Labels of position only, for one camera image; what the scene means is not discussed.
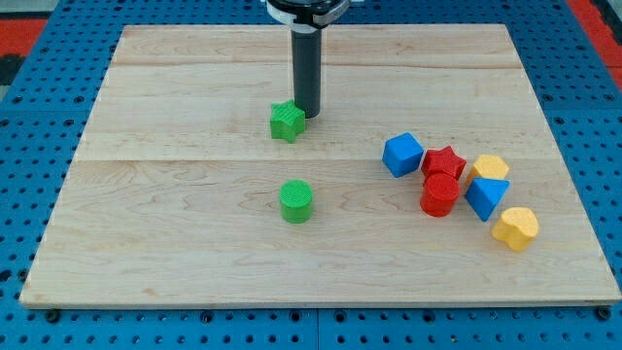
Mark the green star block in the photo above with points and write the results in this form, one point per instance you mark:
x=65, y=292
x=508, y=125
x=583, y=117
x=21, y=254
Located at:
x=286, y=121

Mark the light wooden board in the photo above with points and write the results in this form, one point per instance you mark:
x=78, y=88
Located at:
x=172, y=198

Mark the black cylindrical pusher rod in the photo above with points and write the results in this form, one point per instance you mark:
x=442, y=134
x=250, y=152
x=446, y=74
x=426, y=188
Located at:
x=307, y=63

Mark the blue cube block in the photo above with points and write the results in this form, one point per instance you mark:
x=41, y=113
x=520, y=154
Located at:
x=402, y=154

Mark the yellow heart block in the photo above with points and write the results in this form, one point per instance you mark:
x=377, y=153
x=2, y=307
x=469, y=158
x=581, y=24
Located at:
x=517, y=227

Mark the yellow hexagon block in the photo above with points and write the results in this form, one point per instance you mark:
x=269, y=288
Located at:
x=488, y=166

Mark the red cylinder block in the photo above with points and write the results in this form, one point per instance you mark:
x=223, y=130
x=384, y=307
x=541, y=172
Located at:
x=440, y=194

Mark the green cylinder block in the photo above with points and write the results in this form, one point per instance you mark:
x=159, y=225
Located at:
x=296, y=200

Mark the red star block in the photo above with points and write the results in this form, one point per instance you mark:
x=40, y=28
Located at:
x=443, y=161

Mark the black white robot arm flange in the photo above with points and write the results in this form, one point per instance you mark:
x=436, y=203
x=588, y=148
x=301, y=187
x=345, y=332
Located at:
x=307, y=16

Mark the blue triangle block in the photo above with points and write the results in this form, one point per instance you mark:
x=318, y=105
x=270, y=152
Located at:
x=485, y=194

